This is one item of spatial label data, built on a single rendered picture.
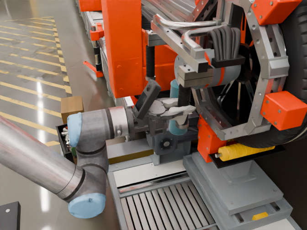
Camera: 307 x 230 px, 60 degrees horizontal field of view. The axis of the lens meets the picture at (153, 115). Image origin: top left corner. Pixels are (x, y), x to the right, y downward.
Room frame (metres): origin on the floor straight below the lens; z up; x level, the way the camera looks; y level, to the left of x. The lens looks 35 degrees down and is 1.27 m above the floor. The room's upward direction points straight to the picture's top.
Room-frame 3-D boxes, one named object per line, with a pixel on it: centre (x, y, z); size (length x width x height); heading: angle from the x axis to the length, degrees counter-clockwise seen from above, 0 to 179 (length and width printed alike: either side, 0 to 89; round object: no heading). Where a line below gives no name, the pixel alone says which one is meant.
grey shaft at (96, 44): (2.43, 0.54, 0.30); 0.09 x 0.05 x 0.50; 18
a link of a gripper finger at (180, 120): (0.66, -0.09, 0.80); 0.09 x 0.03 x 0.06; 100
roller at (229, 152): (0.84, -0.40, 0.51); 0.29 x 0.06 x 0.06; 108
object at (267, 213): (0.97, -0.43, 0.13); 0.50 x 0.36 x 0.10; 18
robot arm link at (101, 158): (0.59, 0.19, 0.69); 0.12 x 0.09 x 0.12; 6
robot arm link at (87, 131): (0.60, 0.18, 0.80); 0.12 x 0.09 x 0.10; 108
